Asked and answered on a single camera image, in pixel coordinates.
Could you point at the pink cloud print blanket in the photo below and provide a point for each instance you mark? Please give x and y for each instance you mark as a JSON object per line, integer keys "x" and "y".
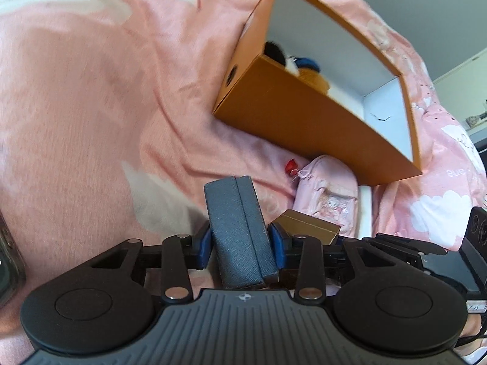
{"x": 114, "y": 102}

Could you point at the small ornament on shelf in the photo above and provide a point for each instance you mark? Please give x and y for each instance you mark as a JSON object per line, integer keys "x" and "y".
{"x": 475, "y": 119}

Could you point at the small pink pouch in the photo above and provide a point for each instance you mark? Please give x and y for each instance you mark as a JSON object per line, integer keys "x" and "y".
{"x": 329, "y": 194}

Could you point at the plush toy with blue cap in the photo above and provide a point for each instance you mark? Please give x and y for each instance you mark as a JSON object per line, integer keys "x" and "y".
{"x": 300, "y": 69}

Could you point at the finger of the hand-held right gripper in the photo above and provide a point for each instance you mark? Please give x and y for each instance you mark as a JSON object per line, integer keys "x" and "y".
{"x": 407, "y": 245}

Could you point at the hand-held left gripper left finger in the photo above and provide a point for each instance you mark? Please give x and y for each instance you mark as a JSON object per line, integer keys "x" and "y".
{"x": 201, "y": 249}

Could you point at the small gold box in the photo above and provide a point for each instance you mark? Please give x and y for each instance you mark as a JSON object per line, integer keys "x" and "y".
{"x": 308, "y": 226}

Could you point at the dark glassy object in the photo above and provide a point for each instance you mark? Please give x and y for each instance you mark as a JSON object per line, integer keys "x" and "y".
{"x": 9, "y": 262}

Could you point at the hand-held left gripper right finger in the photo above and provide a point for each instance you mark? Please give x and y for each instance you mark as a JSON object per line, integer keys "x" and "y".
{"x": 277, "y": 247}

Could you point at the small red charm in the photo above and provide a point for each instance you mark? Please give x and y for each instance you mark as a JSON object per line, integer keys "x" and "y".
{"x": 291, "y": 166}

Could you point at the orange cardboard box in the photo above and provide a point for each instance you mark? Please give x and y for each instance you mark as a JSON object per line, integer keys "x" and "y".
{"x": 300, "y": 121}

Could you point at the grey textured wallet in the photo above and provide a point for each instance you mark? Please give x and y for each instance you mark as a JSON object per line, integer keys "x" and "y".
{"x": 240, "y": 232}

